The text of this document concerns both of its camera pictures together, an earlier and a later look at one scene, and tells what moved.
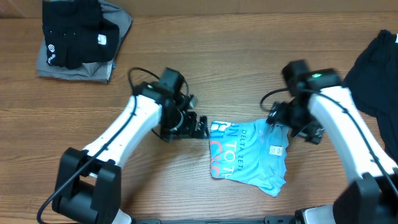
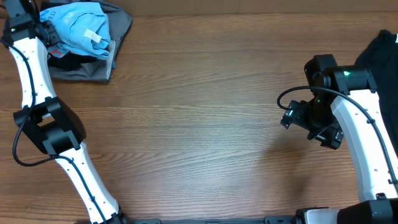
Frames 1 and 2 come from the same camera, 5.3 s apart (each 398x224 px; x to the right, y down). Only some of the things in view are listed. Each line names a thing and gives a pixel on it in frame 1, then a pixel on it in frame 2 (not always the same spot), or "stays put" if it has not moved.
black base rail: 273,219 stays put
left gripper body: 180,122 to 51,36
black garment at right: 372,79 stays put
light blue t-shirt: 254,152 to 81,28
